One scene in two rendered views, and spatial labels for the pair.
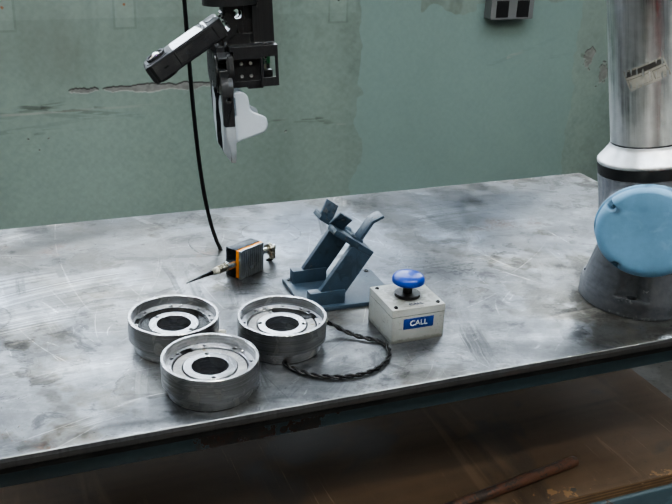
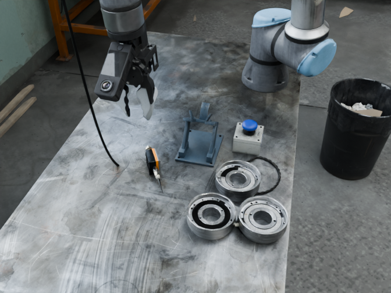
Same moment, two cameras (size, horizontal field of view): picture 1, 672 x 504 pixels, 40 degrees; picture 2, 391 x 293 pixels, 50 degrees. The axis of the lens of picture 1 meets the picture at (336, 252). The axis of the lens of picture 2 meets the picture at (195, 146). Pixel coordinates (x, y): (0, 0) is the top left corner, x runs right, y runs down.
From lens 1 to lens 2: 96 cm
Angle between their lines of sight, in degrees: 49
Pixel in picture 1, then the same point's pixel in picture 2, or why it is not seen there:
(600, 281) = (266, 82)
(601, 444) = not seen: hidden behind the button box
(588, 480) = not seen: hidden behind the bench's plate
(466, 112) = not seen: outside the picture
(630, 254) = (316, 70)
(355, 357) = (262, 170)
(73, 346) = (183, 263)
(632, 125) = (315, 19)
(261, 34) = (144, 42)
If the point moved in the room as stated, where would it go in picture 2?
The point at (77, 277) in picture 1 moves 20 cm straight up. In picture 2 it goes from (99, 233) to (84, 164)
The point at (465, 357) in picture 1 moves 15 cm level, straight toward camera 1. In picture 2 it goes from (282, 142) to (331, 169)
